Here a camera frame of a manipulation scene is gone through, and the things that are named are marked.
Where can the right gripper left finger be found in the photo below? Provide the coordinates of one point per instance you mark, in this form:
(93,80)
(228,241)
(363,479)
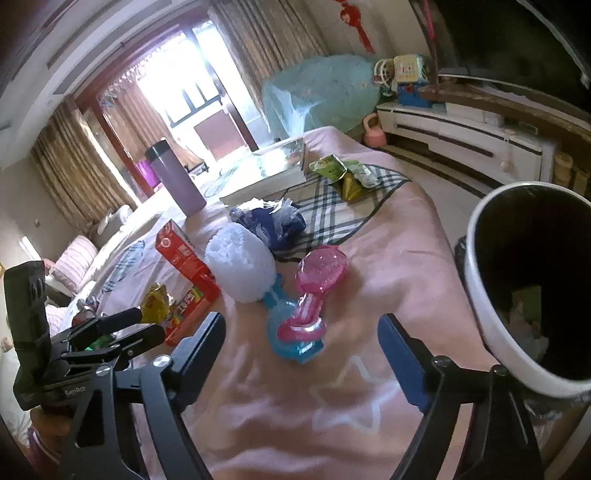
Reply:
(103,442)

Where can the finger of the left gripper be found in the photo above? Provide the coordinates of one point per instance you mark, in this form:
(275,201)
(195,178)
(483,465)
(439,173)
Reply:
(119,353)
(111,320)

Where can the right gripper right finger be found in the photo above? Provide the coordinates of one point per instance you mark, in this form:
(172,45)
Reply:
(500,441)

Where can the red cardboard box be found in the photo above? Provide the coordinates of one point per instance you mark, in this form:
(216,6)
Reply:
(176,248)

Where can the pink plastic hair brush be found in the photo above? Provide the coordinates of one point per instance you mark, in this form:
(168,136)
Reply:
(317,274)

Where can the red candy tube package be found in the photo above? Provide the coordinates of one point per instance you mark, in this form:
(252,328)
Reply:
(188,313)

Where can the white round trash bin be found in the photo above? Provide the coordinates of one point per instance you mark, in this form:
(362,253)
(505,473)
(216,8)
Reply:
(534,238)

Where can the person's left hand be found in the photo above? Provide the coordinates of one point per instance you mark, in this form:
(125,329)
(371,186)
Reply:
(48,433)

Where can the crushed red soda can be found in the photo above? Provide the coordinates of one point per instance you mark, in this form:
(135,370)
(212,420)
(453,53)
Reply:
(86,310)

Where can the gold foil wrapper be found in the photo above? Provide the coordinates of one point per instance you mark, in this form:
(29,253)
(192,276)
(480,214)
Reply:
(156,304)

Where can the pink striped sofa cushion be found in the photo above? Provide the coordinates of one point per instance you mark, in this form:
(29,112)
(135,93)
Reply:
(73,264)

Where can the white foam fruit net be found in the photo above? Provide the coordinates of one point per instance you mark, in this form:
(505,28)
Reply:
(241,263)

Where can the purple thermos bottle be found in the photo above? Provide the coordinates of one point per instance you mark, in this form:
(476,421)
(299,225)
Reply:
(175,178)

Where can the beige window curtain left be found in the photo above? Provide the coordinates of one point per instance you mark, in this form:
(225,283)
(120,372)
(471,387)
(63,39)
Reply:
(82,181)

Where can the beige window curtain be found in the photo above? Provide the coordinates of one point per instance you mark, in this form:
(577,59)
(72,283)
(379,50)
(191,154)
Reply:
(266,37)
(82,181)

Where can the blue plastic hair brush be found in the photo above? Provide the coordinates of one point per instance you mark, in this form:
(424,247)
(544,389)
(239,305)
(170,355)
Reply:
(283,340)

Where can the blue white crumpled bag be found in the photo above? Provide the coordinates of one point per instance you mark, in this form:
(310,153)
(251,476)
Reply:
(277,223)

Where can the stack of books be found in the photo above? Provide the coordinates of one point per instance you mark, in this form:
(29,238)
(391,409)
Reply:
(264,173)

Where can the plaid cloth mat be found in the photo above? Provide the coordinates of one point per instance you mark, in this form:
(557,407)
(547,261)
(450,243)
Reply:
(328,218)

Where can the green snack wrapper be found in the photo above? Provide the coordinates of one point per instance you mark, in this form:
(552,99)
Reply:
(352,179)

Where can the white TV cabinet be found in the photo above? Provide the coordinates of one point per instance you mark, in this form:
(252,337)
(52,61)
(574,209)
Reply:
(505,154)

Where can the pink kettlebell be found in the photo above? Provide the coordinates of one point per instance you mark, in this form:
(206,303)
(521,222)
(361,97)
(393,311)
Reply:
(373,134)

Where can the beige window curtain right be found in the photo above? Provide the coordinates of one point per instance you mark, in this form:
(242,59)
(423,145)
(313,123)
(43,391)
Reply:
(266,37)

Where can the colourful toy stack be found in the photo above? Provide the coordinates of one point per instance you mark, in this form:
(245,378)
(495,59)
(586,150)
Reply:
(403,76)

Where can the red chinese knot decoration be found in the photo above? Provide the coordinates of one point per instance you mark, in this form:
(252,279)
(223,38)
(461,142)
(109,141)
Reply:
(351,15)

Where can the black flat television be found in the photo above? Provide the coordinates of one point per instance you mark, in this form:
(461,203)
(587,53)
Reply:
(542,46)

